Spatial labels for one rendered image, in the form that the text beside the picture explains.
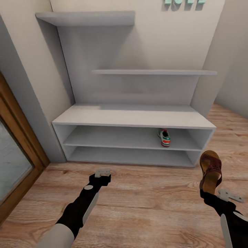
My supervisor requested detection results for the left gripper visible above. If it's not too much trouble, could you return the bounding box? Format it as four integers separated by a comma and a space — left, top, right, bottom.
89, 175, 111, 188

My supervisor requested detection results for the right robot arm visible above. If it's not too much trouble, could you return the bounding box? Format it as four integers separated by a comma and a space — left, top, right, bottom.
200, 189, 248, 248

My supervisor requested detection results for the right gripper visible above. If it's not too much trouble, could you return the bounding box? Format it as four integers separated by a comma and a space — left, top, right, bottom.
200, 189, 236, 212

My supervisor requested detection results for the sandal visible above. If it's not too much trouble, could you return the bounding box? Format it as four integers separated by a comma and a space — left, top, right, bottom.
199, 151, 222, 195

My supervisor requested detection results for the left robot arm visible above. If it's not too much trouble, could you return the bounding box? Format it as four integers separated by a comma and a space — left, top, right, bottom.
35, 169, 111, 248

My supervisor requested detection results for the gym shoe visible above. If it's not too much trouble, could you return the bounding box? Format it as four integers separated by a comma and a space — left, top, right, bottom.
157, 128, 171, 147

